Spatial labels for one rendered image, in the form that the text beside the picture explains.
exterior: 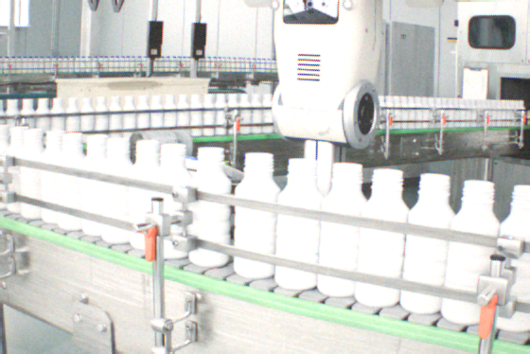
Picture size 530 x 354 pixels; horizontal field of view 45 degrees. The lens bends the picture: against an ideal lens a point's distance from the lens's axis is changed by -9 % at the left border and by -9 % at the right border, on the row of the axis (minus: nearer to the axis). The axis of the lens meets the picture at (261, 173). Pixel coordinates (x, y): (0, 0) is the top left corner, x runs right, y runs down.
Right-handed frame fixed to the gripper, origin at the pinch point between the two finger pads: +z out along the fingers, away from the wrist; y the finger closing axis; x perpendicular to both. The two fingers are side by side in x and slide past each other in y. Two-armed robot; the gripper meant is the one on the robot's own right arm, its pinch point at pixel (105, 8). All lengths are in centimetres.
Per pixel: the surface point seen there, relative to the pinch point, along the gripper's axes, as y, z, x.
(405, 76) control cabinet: -624, 16, -192
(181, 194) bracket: 21, 29, 40
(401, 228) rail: 19, 29, 71
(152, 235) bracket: 27, 33, 40
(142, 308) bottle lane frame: 21, 48, 32
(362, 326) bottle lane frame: 21, 41, 68
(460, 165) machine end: -379, 75, -44
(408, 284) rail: 19, 35, 72
